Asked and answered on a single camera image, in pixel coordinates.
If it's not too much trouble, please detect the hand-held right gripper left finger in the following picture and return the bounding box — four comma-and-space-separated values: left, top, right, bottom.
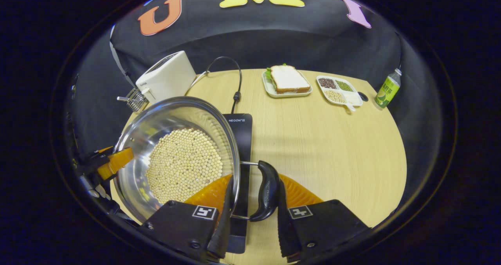
140, 174, 234, 262

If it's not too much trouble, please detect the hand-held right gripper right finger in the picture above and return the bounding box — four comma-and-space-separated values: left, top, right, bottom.
277, 174, 370, 262

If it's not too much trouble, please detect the stainless steel pot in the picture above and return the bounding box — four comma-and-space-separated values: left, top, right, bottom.
113, 96, 281, 223

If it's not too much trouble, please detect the large soybeans heap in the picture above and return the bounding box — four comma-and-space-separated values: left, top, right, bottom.
146, 128, 223, 205

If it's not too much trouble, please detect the black induction cooktop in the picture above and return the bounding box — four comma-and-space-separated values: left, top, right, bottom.
221, 113, 253, 254

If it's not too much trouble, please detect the white toaster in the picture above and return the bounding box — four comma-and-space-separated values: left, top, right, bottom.
135, 50, 197, 104

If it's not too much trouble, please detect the white rectangular plate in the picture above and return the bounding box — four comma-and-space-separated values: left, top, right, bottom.
261, 70, 314, 99

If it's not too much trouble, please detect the small soybeans pile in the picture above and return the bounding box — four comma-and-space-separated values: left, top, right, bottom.
323, 90, 347, 104

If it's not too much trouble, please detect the white divided tray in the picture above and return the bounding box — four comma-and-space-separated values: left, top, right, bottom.
316, 75, 364, 112

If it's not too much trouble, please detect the sandwich with lettuce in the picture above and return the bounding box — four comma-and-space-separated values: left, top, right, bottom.
265, 63, 312, 94

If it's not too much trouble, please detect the green drink bottle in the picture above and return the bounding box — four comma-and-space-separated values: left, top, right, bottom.
374, 68, 402, 109

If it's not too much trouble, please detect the black backdrop cloth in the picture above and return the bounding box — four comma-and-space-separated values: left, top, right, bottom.
65, 0, 445, 203

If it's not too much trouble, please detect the small wire basket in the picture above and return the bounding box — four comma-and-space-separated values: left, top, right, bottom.
117, 87, 149, 114

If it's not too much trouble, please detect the white power cable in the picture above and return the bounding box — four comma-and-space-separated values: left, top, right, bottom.
187, 71, 210, 95

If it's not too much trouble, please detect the black power cable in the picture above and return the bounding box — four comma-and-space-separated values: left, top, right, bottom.
206, 56, 242, 114

